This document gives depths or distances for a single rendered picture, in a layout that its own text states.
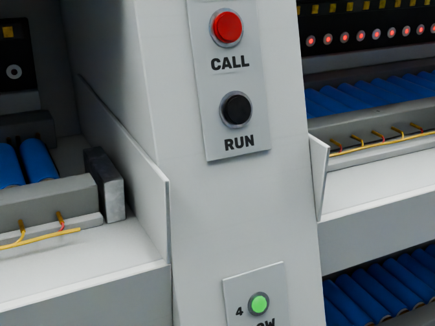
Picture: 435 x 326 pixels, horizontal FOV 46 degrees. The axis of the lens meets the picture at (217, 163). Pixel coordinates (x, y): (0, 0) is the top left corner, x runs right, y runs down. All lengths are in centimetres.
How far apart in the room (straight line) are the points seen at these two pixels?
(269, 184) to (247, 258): 4
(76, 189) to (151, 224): 5
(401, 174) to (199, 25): 19
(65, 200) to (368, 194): 19
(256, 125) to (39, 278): 14
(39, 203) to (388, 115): 27
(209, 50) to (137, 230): 11
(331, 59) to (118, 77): 27
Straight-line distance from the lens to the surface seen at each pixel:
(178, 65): 27
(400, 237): 38
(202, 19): 27
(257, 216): 29
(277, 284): 31
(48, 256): 29
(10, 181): 33
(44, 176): 33
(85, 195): 31
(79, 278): 27
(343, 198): 35
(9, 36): 41
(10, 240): 30
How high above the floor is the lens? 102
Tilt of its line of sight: 10 degrees down
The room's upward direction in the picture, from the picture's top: 7 degrees counter-clockwise
